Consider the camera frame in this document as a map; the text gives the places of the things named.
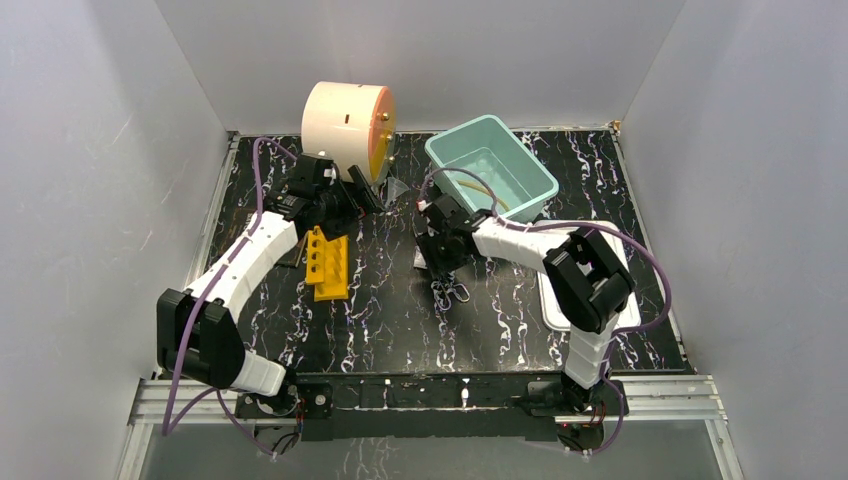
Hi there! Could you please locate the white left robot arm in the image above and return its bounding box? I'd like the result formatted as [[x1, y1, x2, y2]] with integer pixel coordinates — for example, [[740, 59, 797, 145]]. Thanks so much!
[[156, 153, 383, 416]]

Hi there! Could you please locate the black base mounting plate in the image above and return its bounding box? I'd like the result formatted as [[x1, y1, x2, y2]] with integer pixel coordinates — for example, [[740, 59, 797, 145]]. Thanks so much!
[[291, 370, 584, 444]]

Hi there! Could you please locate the white cylindrical drum device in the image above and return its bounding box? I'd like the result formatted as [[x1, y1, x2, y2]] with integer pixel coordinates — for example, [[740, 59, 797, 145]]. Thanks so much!
[[300, 81, 397, 186]]

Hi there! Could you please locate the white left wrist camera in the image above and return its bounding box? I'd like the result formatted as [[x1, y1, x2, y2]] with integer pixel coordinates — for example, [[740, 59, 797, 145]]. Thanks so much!
[[318, 151, 337, 185]]

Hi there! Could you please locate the white bin lid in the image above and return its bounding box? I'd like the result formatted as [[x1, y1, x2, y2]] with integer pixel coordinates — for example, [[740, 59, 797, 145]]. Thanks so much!
[[537, 233, 641, 332]]

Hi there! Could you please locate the yellow test tube rack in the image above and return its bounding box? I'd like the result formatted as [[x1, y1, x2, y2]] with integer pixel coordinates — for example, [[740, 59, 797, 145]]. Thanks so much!
[[305, 226, 349, 302]]

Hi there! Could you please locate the clear plastic funnel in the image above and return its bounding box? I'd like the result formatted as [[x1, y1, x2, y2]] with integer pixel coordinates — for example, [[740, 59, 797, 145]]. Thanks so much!
[[379, 176, 409, 213]]

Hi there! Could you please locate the teal plastic bin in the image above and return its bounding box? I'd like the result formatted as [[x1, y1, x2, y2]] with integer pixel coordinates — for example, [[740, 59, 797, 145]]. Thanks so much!
[[425, 115, 559, 223]]

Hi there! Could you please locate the small white plastic packet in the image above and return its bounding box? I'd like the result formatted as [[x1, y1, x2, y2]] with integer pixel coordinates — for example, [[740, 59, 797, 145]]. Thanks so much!
[[413, 250, 427, 269]]

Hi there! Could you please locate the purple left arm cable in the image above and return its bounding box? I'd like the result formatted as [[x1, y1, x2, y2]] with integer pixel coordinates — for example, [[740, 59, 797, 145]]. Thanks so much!
[[161, 136, 299, 458]]

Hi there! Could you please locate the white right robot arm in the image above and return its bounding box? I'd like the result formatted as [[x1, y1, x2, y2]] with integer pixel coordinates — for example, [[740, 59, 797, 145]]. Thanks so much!
[[415, 195, 635, 414]]

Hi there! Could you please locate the tan rubber tubing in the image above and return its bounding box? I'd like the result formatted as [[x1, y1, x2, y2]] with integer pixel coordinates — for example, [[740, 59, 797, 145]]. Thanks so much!
[[457, 180, 511, 213]]

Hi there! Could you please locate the aluminium frame rail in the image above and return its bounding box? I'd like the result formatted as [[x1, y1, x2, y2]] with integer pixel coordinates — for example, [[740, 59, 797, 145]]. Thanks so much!
[[128, 375, 728, 426]]

